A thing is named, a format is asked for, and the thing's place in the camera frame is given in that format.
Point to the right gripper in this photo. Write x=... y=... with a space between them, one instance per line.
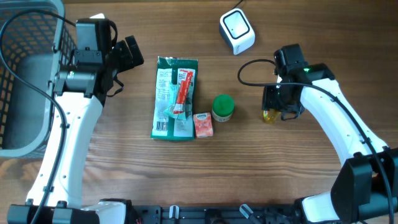
x=268 y=101

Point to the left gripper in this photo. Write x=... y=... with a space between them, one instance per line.
x=122 y=48

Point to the yellow oil bottle grey cap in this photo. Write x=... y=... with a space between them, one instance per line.
x=270 y=116

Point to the green lid jar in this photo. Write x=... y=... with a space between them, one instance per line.
x=222 y=108

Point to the red tissue pack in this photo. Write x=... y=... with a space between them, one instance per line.
x=203 y=125

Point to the green glove package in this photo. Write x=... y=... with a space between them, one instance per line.
x=166 y=125

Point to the red toothpaste tube box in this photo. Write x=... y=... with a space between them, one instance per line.
x=184 y=79

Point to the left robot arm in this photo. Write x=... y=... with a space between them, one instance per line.
x=80 y=90

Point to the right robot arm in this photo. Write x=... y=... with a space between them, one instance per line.
x=366 y=186

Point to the white barcode scanner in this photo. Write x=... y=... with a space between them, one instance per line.
x=236 y=31

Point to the grey plastic shopping basket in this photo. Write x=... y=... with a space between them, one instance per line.
x=35 y=44

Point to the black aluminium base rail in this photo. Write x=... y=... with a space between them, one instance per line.
x=217 y=214

